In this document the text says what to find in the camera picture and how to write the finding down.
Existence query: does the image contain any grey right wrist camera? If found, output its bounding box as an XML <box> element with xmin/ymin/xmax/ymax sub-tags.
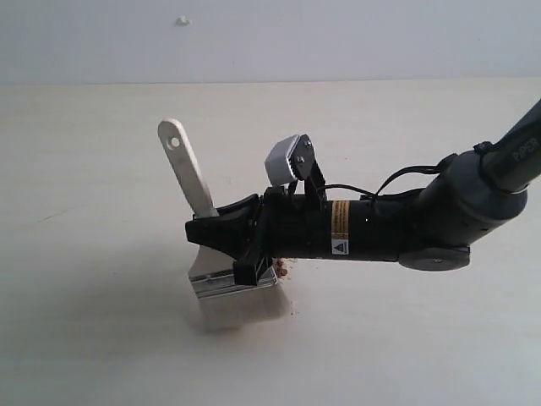
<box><xmin>264</xmin><ymin>134</ymin><xmax>325</xmax><ymax>199</ymax></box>

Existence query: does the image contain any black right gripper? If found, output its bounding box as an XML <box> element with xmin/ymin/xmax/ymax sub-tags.
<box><xmin>185</xmin><ymin>188</ymin><xmax>332</xmax><ymax>286</ymax></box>

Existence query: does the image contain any brown and white granule pile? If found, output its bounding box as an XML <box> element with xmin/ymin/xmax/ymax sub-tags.
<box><xmin>274</xmin><ymin>256</ymin><xmax>302</xmax><ymax>316</ymax></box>

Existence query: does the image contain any white wall plug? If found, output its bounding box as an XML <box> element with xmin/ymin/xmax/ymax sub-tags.
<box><xmin>175</xmin><ymin>16</ymin><xmax>191</xmax><ymax>26</ymax></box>

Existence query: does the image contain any wooden paint brush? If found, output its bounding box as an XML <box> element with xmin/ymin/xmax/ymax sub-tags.
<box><xmin>157</xmin><ymin>118</ymin><xmax>290</xmax><ymax>331</ymax></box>

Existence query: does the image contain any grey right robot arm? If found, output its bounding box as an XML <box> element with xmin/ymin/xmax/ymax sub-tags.
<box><xmin>185</xmin><ymin>106</ymin><xmax>540</xmax><ymax>285</ymax></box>

